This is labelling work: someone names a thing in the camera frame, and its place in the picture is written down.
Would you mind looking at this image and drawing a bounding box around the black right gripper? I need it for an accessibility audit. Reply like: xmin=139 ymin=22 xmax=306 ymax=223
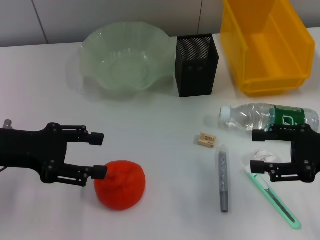
xmin=249 ymin=123 xmax=320 ymax=184

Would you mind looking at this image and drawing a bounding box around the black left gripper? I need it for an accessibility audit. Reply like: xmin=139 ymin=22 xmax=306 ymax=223
xmin=0 ymin=122 xmax=110 ymax=188

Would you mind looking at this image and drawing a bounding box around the white paper ball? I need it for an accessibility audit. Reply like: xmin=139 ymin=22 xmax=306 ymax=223
xmin=246 ymin=147 xmax=279 ymax=167

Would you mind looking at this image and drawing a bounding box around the clear water bottle green label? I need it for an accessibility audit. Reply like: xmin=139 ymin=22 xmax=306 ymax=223
xmin=218 ymin=103 xmax=320 ymax=134

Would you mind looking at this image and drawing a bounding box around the orange fruit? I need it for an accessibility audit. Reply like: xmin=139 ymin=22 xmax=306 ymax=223
xmin=93 ymin=160 xmax=147 ymax=211

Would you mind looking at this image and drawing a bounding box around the grey glitter pen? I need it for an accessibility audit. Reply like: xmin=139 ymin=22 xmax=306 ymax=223
xmin=216 ymin=144 xmax=230 ymax=214

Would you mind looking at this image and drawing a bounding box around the green utility knife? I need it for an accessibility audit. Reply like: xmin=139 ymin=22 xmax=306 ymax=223
xmin=241 ymin=166 xmax=302 ymax=231

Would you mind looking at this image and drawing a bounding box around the small beige eraser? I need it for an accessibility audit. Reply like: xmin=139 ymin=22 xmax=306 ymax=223
xmin=196 ymin=133 xmax=217 ymax=149

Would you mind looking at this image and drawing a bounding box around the green glass fruit bowl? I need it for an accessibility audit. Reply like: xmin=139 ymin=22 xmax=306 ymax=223
xmin=79 ymin=21 xmax=177 ymax=98

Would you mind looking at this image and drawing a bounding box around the black mesh pen holder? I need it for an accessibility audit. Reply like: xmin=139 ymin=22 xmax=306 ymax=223
xmin=174 ymin=33 xmax=220 ymax=98

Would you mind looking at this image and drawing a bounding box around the yellow plastic bin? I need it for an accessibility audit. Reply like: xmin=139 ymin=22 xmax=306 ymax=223
xmin=219 ymin=0 xmax=316 ymax=97

